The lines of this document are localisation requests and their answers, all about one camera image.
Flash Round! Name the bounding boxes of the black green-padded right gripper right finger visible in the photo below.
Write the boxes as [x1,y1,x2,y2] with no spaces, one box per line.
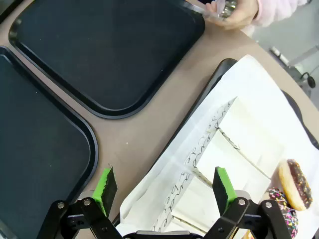
[204,166,293,239]

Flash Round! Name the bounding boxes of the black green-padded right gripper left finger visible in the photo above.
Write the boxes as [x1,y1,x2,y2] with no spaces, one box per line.
[37,166,123,239]

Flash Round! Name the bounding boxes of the white script-print paper tray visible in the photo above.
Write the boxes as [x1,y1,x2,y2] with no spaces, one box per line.
[211,96,286,179]
[152,211,212,239]

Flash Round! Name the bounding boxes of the colourful sprinkle chocolate donut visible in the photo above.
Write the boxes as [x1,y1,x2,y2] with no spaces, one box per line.
[266,187,299,238]

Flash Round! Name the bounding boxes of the chocolate-topped yellow donut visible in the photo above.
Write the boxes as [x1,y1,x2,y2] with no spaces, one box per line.
[278,158,314,212]

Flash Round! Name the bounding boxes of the silver metal tongs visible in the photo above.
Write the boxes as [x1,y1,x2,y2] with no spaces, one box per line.
[184,0,239,19]

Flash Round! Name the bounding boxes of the person's left forearm pink sleeve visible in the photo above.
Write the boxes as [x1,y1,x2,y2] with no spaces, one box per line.
[253,0,308,27]

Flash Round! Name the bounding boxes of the person's left hand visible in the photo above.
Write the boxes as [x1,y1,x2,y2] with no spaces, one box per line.
[203,0,260,30]

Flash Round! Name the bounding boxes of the black square serving tray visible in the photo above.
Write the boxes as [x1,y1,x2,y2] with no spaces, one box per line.
[0,46,99,239]
[8,0,206,120]

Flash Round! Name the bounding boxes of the black tray under paper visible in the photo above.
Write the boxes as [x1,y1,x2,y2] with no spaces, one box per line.
[112,58,319,225]

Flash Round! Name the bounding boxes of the white paper sheet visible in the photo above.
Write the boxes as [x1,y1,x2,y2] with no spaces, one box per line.
[116,54,319,239]

